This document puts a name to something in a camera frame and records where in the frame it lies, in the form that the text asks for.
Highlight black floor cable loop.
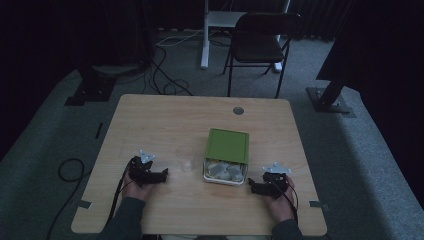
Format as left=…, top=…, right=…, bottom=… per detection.
left=45, top=157, right=92, bottom=240

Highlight green box lid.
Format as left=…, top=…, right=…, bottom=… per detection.
left=204, top=128, right=251, bottom=165

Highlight clear glass cup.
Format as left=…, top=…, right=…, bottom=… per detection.
left=175, top=144, right=198, bottom=173

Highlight black folding chair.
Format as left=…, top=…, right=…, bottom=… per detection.
left=222, top=12, right=304, bottom=100

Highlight black tangled floor cables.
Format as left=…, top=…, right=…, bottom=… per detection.
left=141, top=44, right=194, bottom=97

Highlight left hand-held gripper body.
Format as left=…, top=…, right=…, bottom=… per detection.
left=128, top=149, right=160, bottom=187

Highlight right hand-held gripper cable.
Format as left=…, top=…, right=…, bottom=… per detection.
left=273, top=173, right=300, bottom=225

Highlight black stand base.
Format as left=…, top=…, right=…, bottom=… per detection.
left=64, top=63, right=141, bottom=107

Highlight white floor cable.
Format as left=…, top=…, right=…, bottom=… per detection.
left=155, top=28, right=205, bottom=48

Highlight pile of packets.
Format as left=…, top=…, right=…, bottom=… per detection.
left=205, top=159, right=247, bottom=183

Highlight left hand-held gripper cable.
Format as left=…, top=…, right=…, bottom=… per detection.
left=105, top=159, right=135, bottom=228

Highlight black stand with base plate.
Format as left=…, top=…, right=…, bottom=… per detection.
left=305, top=39, right=357, bottom=119

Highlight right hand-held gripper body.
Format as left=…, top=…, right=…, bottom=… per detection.
left=261, top=162, right=292, bottom=200

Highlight person's right hand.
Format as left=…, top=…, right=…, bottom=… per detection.
left=264, top=175, right=298, bottom=223

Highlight white box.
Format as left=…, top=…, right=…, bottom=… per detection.
left=202, top=158, right=250, bottom=187

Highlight person's left hand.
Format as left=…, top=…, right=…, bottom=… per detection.
left=121, top=172, right=156, bottom=203

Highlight white desk frame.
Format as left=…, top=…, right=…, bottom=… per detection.
left=199, top=0, right=292, bottom=73

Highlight hand-held gripper cable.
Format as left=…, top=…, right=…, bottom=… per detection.
left=273, top=173, right=300, bottom=225
left=105, top=159, right=135, bottom=228

